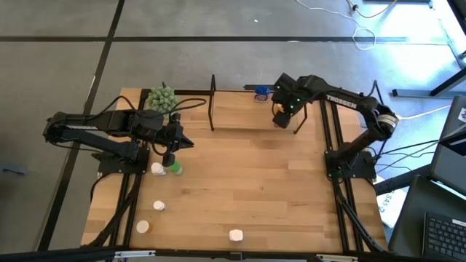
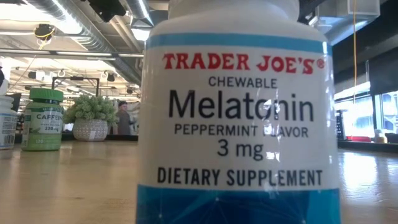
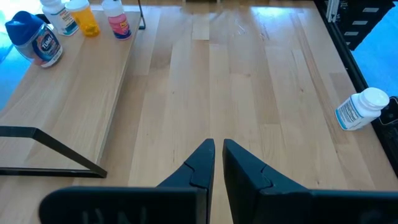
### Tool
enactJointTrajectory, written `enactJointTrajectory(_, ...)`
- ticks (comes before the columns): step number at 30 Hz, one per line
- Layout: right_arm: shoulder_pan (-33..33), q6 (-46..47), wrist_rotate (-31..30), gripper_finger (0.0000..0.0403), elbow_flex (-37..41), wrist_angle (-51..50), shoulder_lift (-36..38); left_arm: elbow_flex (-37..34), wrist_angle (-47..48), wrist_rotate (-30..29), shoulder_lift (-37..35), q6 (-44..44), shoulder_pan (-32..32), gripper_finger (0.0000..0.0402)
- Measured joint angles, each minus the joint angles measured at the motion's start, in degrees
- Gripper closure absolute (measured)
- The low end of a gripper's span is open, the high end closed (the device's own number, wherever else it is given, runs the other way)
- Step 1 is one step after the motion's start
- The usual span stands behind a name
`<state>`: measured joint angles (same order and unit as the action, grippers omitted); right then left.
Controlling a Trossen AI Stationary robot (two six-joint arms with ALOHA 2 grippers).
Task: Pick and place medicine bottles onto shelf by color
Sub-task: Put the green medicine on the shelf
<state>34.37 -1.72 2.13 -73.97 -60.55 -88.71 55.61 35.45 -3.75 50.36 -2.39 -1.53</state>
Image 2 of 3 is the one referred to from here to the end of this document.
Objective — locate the silver rectangular air duct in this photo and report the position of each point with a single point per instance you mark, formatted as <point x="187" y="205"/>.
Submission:
<point x="342" y="18"/>

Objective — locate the long ceiling light bar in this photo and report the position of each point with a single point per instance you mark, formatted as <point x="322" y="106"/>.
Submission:
<point x="84" y="53"/>

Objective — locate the silver spiral ventilation duct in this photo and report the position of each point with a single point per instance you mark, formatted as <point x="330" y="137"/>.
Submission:
<point x="93" y="34"/>
<point x="140" y="12"/>

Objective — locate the black background rig frame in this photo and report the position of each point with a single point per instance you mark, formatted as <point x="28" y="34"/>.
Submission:
<point x="76" y="78"/>

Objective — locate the green potted plant white pot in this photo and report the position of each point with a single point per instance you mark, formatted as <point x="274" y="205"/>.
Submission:
<point x="90" y="124"/>

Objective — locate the white Melatonin supplement bottle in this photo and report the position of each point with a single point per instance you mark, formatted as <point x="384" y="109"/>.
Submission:
<point x="239" y="124"/>

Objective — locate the black plastic crate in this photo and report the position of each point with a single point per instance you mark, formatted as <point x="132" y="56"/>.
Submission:
<point x="340" y="124"/>

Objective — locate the red flat tray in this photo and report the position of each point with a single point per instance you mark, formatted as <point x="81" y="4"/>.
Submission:
<point x="360" y="138"/>

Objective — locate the black background monitor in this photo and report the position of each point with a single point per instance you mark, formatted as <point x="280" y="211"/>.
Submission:
<point x="17" y="97"/>

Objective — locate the small pale container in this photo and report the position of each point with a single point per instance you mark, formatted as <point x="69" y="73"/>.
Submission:
<point x="381" y="137"/>

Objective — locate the green caffeine pill bottle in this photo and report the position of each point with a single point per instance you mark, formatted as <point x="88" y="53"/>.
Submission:
<point x="42" y="130"/>

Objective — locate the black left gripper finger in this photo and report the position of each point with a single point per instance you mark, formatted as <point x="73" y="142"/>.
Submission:
<point x="107" y="9"/>

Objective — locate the black ceiling-hung device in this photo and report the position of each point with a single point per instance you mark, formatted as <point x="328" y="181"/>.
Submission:
<point x="44" y="31"/>

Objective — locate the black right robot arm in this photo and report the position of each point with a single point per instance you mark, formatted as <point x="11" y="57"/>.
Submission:
<point x="306" y="7"/>

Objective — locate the white bottle blue label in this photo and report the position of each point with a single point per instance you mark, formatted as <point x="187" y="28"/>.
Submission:
<point x="7" y="124"/>

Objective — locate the person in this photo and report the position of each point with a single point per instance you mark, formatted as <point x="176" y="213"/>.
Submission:
<point x="123" y="121"/>

